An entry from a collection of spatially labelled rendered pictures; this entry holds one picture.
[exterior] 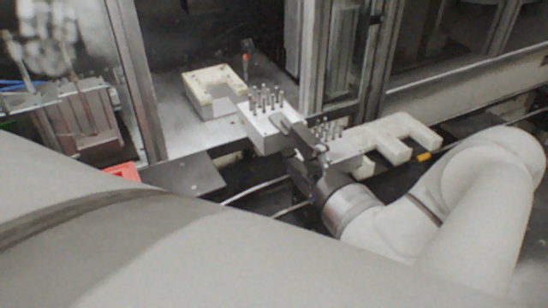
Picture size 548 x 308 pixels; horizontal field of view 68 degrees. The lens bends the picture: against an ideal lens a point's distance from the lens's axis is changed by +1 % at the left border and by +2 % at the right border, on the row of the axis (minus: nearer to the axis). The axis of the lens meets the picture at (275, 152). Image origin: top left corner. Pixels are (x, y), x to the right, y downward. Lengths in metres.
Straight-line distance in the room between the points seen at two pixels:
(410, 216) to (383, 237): 0.04
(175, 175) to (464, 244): 0.70
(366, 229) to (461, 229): 0.26
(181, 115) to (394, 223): 0.70
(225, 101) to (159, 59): 0.29
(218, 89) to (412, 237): 0.73
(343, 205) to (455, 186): 0.16
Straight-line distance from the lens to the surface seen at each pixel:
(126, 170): 0.88
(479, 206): 0.37
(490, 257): 0.32
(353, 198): 0.61
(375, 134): 1.09
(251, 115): 0.80
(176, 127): 1.06
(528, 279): 1.16
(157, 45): 1.30
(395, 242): 0.56
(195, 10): 1.02
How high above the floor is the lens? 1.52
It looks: 40 degrees down
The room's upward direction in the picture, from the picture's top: straight up
